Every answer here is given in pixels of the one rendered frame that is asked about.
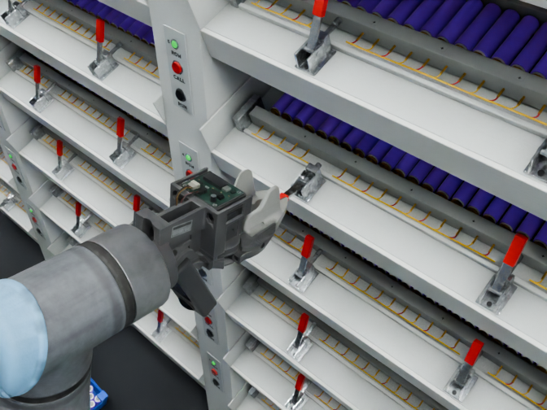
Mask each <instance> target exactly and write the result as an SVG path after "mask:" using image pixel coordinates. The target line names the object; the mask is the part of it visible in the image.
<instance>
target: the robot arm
mask: <svg viewBox="0 0 547 410"><path fill-rule="evenodd" d="M196 176H197V177H196ZM193 177H195V178H193ZM191 178H193V179H191ZM184 181H186V182H184ZM182 182H184V183H182ZM287 201H288V198H287V197H286V196H285V197H284V198H281V199H280V192H279V188H278V186H276V185H274V186H273V187H271V188H270V189H269V190H262V191H255V186H254V181H253V176H252V171H251V170H249V169H245V170H243V171H241V173H240V174H239V175H238V177H237V180H236V182H235V183H234V185H232V184H230V183H229V182H228V181H226V180H224V179H222V178H221V177H219V176H218V175H216V174H215V173H213V172H211V171H208V168H207V167H206V168H202V169H200V170H199V171H197V172H193V173H191V174H190V175H188V176H186V177H183V178H181V179H179V180H177V181H174V182H172V183H170V204H169V208H167V209H165V210H163V211H161V212H159V213H157V214H155V213H154V212H153V211H151V210H150V209H149V208H147V207H145V208H143V209H142V210H140V211H138V212H135V227H134V226H132V225H127V224H122V225H117V226H116V227H114V228H112V229H109V230H107V231H105V232H103V233H101V234H99V235H97V236H95V237H93V238H91V239H88V240H86V241H84V242H83V243H81V244H79V245H77V246H74V247H72V248H70V249H68V250H66V251H63V252H61V253H59V254H57V255H55V256H53V257H51V258H49V259H48V260H44V261H42V262H41V263H39V264H36V265H34V266H32V267H31V268H28V269H25V270H24V271H22V272H20V273H17V274H16V275H14V276H12V277H9V278H7V279H1V280H0V410H90V405H91V403H90V378H91V365H92V356H93V348H94V347H96V346H97V345H99V344H100V343H102V342H104V341H106V340H107V339H109V338H110V337H112V336H113V335H115V334H117V333H119V332H120V331H121V330H123V329H124V328H126V327H128V326H129V325H132V324H133V323H135V322H136V321H138V320H140V319H142V318H143V317H144V316H146V315H148V314H150V313H151V312H153V311H154V310H156V309H157V308H160V307H161V306H163V305H164V304H165V303H166V302H167V300H168V297H169V294H170V289H172V291H173V292H174V294H175V295H176V296H177V297H178V300H179V302H180V304H181V305H182V306H183V307H184V308H186V309H188V310H191V311H196V312H197V313H198V314H200V315H201V316H203V317H206V316H207V315H208V314H209V313H210V311H211V310H212V309H213V308H214V307H215V306H216V305H217V301H216V300H215V298H214V296H213V295H212V293H211V291H210V290H209V288H208V286H207V285H206V284H205V282H204V280H203V278H202V277H201V276H200V275H199V272H198V271H197V269H201V268H202V267H203V266H204V267H205V268H206V269H207V270H208V271H209V270H210V269H212V268H219V269H224V267H225V266H227V265H230V264H232V263H234V262H235V263H236V264H240V263H241V262H243V261H244V260H246V259H249V258H251V257H253V256H255V255H258V254H259V253H261V252H262V251H263V250H264V249H265V248H266V246H267V245H268V243H269V241H270V240H271V238H272V237H273V236H274V233H275V231H276V229H277V228H278V226H279V225H280V223H281V221H282V218H283V217H284V215H285V213H286V210H287ZM245 216H246V217H245ZM244 218H245V219H244Z"/></svg>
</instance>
